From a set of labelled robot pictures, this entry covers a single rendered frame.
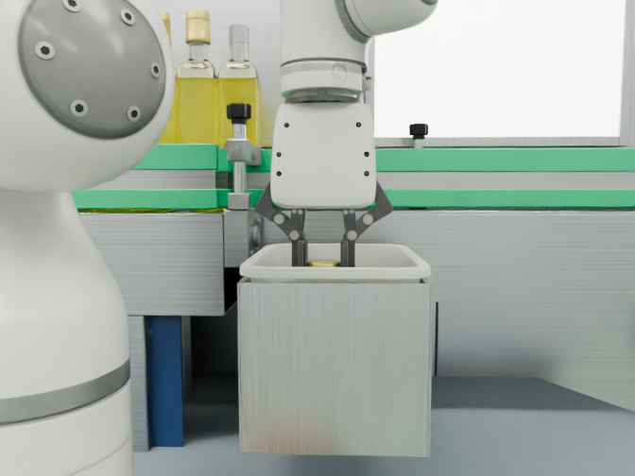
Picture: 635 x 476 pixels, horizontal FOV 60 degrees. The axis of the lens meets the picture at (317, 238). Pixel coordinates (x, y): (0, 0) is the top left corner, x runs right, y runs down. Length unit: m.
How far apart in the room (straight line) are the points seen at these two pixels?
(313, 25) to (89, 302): 0.31
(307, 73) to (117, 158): 0.26
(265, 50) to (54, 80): 0.71
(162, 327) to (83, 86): 0.49
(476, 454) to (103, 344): 0.53
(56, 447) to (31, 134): 0.17
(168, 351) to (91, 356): 0.40
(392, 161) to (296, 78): 0.29
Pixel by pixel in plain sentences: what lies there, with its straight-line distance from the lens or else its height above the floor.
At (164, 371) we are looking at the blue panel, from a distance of 0.74.
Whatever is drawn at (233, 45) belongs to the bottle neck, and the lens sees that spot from 0.83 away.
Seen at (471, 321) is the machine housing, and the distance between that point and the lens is 1.01.
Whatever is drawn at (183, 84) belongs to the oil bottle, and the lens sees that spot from 0.82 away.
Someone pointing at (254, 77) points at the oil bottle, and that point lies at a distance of 0.81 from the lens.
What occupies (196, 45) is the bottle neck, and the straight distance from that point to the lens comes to 0.84.
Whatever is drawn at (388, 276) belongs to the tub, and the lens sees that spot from 0.48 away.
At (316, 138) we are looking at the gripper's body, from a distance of 0.52.
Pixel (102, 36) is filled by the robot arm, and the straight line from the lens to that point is 0.28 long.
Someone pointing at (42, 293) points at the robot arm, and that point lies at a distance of 0.33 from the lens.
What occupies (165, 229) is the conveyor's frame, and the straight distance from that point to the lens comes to 0.69.
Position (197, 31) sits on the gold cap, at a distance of 0.84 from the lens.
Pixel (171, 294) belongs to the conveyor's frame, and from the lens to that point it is 0.69.
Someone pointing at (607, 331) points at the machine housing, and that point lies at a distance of 1.09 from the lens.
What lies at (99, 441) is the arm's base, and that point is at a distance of 0.36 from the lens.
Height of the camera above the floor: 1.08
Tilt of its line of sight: 5 degrees down
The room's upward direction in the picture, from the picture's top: straight up
